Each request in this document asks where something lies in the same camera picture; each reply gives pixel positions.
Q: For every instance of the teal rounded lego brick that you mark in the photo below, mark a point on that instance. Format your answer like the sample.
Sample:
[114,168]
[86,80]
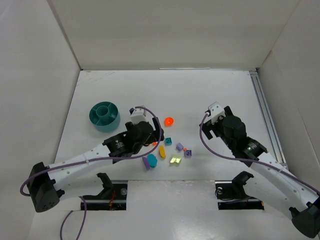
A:
[152,160]

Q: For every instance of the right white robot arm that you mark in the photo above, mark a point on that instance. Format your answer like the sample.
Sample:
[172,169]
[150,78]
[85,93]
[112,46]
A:
[283,191]

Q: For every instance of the lime green lego brick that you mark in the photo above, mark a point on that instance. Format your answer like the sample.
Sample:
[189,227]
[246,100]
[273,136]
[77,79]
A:
[175,160]

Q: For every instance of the yellow curved lego brick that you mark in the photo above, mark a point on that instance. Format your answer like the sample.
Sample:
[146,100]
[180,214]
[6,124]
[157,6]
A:
[162,152]

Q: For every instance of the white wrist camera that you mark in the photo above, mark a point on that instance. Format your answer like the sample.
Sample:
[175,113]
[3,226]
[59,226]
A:
[138,114]
[215,111]

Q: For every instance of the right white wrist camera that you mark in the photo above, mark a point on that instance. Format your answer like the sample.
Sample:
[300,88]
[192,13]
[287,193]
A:
[215,111]

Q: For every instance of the teal square lego brick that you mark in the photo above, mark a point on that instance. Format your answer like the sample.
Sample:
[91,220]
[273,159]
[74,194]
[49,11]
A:
[168,141]

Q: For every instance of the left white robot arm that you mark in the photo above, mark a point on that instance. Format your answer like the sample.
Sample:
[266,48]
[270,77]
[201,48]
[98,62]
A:
[47,185]

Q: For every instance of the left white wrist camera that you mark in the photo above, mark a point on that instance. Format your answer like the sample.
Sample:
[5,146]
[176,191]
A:
[138,114]

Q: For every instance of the orange round lego piece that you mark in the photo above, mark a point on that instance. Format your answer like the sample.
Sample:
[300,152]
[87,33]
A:
[168,121]

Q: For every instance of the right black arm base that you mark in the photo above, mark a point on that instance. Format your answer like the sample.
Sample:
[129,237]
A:
[231,195]

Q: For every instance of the aluminium rail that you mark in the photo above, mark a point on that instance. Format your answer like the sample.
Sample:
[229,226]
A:
[267,118]

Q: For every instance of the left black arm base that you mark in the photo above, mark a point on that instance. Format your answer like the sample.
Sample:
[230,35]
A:
[112,197]

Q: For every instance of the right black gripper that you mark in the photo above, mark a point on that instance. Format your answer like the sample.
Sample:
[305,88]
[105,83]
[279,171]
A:
[210,127]

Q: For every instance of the lilac square lego brick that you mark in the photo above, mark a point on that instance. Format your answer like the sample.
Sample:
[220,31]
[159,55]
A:
[188,153]

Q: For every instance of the teal divided round container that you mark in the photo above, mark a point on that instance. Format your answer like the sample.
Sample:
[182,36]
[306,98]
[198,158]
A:
[105,116]

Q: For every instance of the purple curved lego brick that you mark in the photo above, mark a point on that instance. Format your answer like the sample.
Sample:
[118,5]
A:
[146,163]

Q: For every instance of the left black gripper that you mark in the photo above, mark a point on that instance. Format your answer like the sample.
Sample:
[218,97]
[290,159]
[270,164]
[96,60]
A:
[157,130]

